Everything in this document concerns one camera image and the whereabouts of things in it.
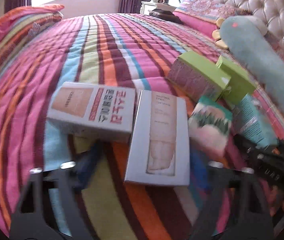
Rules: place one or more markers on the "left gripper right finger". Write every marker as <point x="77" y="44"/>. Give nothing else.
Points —
<point x="235" y="206"/>

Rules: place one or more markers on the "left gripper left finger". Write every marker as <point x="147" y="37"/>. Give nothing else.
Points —
<point x="34" y="214"/>

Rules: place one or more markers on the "pink green illustrated box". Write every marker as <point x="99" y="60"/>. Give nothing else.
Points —
<point x="209" y="127"/>

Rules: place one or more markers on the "white Cosnori box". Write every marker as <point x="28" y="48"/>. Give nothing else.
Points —
<point x="93" y="111"/>

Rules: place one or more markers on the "white beige skincare box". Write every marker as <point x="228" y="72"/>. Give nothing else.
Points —
<point x="160" y="148"/>

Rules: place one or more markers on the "teal plush pillow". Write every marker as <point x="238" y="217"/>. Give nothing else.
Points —
<point x="249" y="47"/>

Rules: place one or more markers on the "yellow plush toy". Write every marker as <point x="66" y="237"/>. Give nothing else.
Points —
<point x="216" y="35"/>

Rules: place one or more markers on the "striped colourful bedspread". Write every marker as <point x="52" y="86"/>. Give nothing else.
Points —
<point x="127" y="50"/>

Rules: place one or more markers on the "folded colourful quilt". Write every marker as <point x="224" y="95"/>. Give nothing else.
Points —
<point x="22" y="24"/>

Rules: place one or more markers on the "pink patterned pillow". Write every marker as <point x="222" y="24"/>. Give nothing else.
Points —
<point x="206" y="16"/>

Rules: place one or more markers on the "white bedside table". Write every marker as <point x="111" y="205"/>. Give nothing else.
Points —
<point x="147" y="7"/>

